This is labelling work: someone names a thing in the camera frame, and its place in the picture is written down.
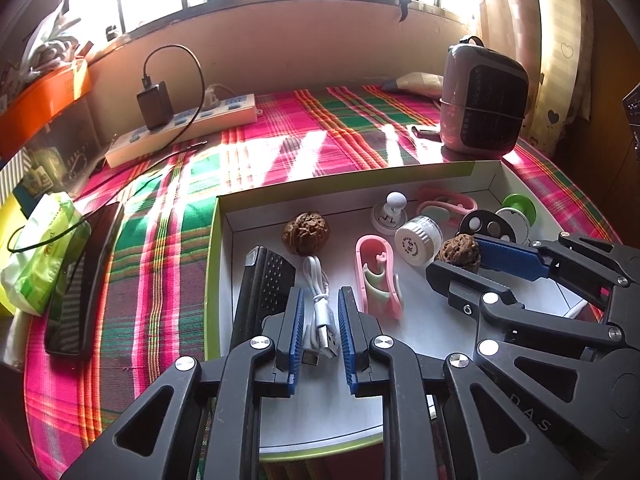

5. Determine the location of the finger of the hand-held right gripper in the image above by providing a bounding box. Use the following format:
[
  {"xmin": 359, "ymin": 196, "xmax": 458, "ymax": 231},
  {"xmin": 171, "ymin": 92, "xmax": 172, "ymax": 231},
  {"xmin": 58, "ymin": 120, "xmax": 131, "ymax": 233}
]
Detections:
[
  {"xmin": 425, "ymin": 262, "xmax": 626, "ymax": 347},
  {"xmin": 472, "ymin": 232, "xmax": 640, "ymax": 312}
]

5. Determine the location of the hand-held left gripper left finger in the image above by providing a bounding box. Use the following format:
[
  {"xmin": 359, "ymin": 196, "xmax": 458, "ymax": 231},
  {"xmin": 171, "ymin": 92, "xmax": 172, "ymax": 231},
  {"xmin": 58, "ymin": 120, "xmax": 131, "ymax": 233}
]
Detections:
[{"xmin": 60, "ymin": 286, "xmax": 307, "ymax": 480}]

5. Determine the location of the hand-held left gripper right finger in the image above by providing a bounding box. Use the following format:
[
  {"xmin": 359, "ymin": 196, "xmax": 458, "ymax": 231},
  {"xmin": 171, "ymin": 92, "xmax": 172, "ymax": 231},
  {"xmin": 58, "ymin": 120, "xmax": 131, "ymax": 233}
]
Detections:
[{"xmin": 336, "ymin": 285, "xmax": 586, "ymax": 480}]

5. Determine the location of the white usb cable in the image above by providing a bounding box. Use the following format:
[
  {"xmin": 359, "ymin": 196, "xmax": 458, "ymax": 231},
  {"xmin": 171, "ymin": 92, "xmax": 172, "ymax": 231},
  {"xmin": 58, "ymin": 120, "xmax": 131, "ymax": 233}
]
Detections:
[{"xmin": 301, "ymin": 255, "xmax": 342, "ymax": 367}]

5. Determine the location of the small brown walnut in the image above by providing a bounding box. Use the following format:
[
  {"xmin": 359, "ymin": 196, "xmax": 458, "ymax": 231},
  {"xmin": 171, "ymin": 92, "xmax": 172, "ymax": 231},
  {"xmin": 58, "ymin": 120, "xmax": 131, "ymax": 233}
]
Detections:
[{"xmin": 435, "ymin": 233, "xmax": 482, "ymax": 275}]

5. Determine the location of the black round disc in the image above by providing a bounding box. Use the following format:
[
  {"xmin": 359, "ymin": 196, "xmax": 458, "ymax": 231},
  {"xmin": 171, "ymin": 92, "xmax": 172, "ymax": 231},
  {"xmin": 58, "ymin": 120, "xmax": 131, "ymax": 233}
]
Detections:
[{"xmin": 457, "ymin": 210, "xmax": 516, "ymax": 246}]

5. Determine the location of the green round disc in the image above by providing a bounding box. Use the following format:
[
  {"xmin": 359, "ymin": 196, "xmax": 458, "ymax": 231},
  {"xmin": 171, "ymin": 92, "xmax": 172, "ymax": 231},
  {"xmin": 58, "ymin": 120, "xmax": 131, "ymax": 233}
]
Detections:
[{"xmin": 495, "ymin": 192, "xmax": 540, "ymax": 246}]

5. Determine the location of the white clear round jar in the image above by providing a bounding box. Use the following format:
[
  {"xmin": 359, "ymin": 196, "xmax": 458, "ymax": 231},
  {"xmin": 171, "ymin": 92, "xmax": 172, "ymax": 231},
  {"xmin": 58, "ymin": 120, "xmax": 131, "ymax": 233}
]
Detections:
[{"xmin": 394, "ymin": 215, "xmax": 445, "ymax": 267}]

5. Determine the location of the black power bank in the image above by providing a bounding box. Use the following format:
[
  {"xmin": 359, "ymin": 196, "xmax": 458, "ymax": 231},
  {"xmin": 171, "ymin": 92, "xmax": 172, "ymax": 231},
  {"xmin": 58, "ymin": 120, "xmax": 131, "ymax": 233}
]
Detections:
[{"xmin": 229, "ymin": 246, "xmax": 297, "ymax": 356}]

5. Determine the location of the pink plastic clip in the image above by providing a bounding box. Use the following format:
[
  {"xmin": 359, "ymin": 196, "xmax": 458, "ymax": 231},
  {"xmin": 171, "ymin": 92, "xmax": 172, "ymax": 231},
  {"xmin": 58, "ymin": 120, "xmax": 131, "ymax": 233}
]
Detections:
[{"xmin": 415, "ymin": 186, "xmax": 478, "ymax": 223}]

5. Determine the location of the pink mint phone holder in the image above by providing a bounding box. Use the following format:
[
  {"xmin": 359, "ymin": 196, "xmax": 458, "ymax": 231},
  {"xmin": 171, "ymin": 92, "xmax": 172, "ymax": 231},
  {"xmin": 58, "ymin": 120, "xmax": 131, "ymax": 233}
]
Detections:
[{"xmin": 355, "ymin": 234, "xmax": 405, "ymax": 320}]

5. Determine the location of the white mushroom-shaped holder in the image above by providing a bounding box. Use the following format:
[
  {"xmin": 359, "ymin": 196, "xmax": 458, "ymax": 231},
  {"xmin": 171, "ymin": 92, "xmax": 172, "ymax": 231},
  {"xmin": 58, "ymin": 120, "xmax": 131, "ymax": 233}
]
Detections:
[{"xmin": 370, "ymin": 191, "xmax": 407, "ymax": 235}]

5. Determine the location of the large brown walnut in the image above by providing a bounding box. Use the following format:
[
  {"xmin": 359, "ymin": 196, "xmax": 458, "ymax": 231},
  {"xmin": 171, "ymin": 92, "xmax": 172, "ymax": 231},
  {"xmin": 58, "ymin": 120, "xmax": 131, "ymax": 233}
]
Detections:
[{"xmin": 282, "ymin": 211, "xmax": 331, "ymax": 251}]

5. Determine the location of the green white cardboard box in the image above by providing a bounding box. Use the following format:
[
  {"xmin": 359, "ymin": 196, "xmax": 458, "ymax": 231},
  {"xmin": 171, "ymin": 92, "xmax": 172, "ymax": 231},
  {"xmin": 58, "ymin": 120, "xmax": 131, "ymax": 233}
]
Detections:
[{"xmin": 202, "ymin": 160, "xmax": 621, "ymax": 463}]

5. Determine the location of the pink grey heater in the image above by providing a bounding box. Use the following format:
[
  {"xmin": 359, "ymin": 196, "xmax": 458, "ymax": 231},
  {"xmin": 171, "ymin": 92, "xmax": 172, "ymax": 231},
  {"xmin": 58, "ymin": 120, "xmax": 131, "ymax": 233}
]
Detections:
[{"xmin": 437, "ymin": 35, "xmax": 530, "ymax": 156}]

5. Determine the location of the plaid cloth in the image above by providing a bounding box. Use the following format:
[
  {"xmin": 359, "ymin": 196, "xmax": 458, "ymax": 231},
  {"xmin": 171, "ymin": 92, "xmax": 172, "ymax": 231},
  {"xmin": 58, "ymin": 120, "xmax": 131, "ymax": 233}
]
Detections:
[{"xmin": 22, "ymin": 84, "xmax": 626, "ymax": 480}]

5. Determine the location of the beige cone-shaped item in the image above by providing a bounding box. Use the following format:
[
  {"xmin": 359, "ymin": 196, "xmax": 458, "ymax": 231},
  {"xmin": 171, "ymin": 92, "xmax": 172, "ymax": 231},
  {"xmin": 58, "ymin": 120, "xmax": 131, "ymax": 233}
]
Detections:
[{"xmin": 382, "ymin": 72, "xmax": 445, "ymax": 97}]

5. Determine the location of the heart-print curtain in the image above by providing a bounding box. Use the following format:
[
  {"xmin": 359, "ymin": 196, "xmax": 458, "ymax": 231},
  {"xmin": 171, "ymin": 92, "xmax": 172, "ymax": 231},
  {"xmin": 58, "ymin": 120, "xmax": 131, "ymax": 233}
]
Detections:
[{"xmin": 475, "ymin": 0, "xmax": 596, "ymax": 156}]

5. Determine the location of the black smartphone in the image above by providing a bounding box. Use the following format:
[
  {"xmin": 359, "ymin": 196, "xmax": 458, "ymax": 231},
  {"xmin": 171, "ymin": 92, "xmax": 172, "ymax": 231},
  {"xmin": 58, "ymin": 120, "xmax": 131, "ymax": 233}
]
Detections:
[{"xmin": 44, "ymin": 201, "xmax": 126, "ymax": 358}]

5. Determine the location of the white power strip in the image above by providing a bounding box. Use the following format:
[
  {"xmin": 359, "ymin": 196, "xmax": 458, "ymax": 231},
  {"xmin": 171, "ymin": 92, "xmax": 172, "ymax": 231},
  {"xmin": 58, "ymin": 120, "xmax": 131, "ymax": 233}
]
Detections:
[{"xmin": 104, "ymin": 92, "xmax": 262, "ymax": 168}]

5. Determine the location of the white plug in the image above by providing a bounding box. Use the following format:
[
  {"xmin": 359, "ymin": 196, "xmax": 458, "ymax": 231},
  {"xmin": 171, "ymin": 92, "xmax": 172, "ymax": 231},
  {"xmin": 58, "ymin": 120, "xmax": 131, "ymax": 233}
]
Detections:
[{"xmin": 204, "ymin": 84, "xmax": 236, "ymax": 108}]

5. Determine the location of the green tissue packet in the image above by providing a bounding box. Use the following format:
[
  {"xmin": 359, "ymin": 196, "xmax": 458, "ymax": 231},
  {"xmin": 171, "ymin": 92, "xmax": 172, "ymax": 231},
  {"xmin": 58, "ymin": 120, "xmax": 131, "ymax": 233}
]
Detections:
[{"xmin": 0, "ymin": 192, "xmax": 93, "ymax": 317}]

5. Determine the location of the black window hook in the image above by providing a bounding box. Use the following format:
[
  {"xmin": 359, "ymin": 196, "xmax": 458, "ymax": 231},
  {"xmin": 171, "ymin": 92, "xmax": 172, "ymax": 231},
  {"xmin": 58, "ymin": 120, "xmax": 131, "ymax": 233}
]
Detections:
[{"xmin": 395, "ymin": 0, "xmax": 427, "ymax": 23}]

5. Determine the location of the black charger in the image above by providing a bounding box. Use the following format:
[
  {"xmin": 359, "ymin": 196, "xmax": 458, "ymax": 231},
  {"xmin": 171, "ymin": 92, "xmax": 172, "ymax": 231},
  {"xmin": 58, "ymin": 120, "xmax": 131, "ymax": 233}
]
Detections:
[{"xmin": 137, "ymin": 81, "xmax": 176, "ymax": 131}]

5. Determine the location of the clear plastic storage box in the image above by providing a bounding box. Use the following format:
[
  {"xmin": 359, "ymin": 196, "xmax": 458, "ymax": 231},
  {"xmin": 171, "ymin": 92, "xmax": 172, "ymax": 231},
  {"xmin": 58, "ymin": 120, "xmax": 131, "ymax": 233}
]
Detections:
[{"xmin": 22, "ymin": 97, "xmax": 108, "ymax": 191}]

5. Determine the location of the yellow box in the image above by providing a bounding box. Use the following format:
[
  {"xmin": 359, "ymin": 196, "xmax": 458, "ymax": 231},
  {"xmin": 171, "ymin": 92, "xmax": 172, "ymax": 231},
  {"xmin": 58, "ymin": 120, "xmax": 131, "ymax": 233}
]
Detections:
[{"xmin": 0, "ymin": 192, "xmax": 28, "ymax": 261}]

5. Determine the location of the striped box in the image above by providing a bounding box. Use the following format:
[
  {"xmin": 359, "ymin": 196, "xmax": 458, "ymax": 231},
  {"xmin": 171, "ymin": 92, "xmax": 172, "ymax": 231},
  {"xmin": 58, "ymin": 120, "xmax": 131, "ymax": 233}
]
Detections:
[{"xmin": 0, "ymin": 150, "xmax": 33, "ymax": 201}]

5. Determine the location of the orange tray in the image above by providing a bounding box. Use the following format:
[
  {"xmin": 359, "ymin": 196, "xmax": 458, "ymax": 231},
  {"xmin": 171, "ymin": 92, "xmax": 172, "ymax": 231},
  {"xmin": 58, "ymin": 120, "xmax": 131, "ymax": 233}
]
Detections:
[{"xmin": 0, "ymin": 60, "xmax": 93, "ymax": 158}]

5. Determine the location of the white plastic bag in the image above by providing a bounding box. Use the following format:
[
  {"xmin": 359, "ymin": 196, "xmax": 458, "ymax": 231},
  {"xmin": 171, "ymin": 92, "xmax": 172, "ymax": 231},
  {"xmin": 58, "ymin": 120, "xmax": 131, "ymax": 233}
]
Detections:
[{"xmin": 20, "ymin": 0, "xmax": 83, "ymax": 78}]

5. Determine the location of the black charging cable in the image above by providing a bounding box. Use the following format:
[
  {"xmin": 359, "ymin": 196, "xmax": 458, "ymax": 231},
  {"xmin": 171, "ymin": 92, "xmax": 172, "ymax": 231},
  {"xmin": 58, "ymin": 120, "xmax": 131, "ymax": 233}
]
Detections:
[{"xmin": 6, "ymin": 45, "xmax": 207, "ymax": 256}]

